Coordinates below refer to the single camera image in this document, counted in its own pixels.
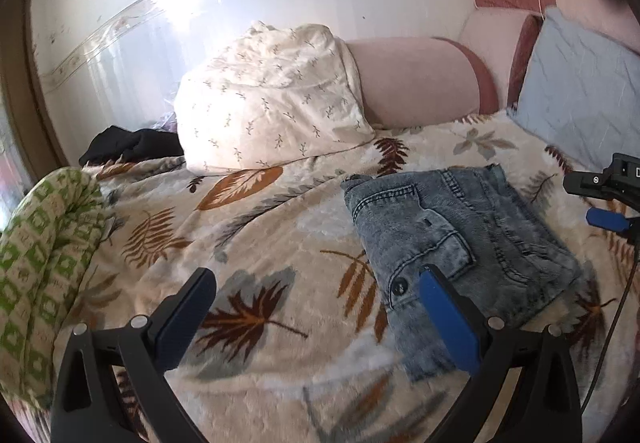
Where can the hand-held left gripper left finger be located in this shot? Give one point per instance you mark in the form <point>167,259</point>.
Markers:
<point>192,300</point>

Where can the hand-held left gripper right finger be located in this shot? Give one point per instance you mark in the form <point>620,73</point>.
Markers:
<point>447,318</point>

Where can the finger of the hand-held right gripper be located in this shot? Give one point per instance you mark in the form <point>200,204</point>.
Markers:
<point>607,219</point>
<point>582,183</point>

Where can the blue denim pants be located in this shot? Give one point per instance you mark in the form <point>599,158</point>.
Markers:
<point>475,233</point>

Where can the light blue pillow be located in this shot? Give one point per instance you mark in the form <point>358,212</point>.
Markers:
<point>580,88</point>

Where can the leaf-print blanket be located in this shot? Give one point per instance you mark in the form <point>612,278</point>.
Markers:
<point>280,233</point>

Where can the green patterned quilt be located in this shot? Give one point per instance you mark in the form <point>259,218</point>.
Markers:
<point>45,248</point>

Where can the black cloth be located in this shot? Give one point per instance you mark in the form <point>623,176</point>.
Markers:
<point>132,145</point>

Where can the pink padded headboard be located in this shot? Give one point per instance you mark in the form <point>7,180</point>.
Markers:
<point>505,33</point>

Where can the purple plastic bag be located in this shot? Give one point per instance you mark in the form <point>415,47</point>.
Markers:
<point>167,123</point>

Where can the pink bolster cushion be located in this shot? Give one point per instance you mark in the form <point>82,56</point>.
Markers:
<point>420,80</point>

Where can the white leaf-print pillow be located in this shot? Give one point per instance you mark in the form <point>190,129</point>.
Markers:
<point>270,98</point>

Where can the stained glass window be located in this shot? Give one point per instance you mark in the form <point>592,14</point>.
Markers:
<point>10,173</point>

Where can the brown window frame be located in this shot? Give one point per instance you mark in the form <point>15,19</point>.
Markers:
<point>30,88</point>

